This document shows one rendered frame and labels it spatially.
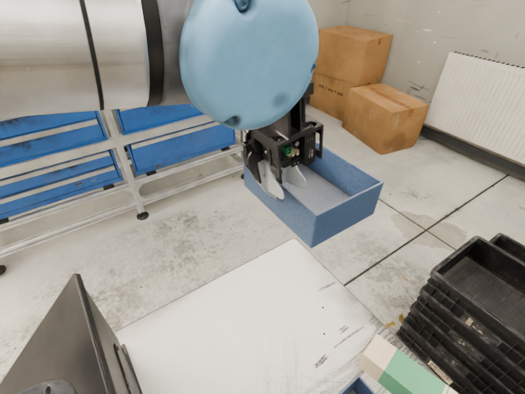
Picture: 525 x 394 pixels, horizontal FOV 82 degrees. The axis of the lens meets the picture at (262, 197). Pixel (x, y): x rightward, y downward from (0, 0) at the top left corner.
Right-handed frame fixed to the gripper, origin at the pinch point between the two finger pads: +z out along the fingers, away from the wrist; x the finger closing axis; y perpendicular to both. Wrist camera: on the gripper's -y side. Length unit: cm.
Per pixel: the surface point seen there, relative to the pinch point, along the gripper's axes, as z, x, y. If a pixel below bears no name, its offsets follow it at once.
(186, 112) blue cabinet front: 51, 26, -142
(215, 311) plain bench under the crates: 40.2, -16.0, -9.3
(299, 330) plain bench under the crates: 42.0, -0.7, 6.4
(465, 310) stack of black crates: 64, 51, 24
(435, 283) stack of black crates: 63, 52, 13
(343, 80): 96, 199, -182
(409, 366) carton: 37.4, 12.2, 26.8
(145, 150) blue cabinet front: 64, -5, -141
